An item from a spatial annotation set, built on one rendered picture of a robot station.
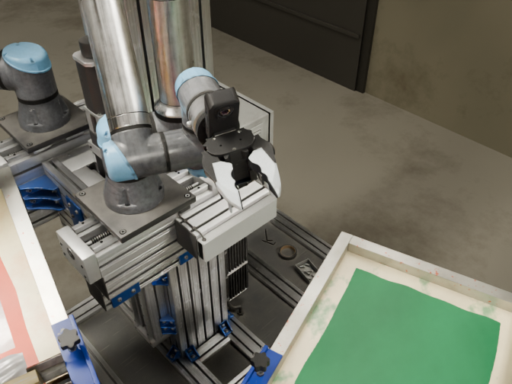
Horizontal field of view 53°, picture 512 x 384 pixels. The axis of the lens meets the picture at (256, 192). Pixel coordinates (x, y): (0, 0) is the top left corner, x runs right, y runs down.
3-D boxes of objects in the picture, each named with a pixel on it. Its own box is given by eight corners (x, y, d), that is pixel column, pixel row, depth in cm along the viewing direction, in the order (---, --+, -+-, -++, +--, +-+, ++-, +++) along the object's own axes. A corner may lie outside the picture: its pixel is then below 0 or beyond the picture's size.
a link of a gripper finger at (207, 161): (240, 186, 71) (233, 148, 77) (238, 177, 70) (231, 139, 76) (206, 193, 71) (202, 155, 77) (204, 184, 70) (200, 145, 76)
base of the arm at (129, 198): (142, 169, 140) (137, 139, 134) (176, 195, 132) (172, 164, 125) (93, 193, 132) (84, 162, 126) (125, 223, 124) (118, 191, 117)
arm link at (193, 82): (215, 100, 99) (212, 59, 93) (232, 131, 91) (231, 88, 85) (174, 108, 97) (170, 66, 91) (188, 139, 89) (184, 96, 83)
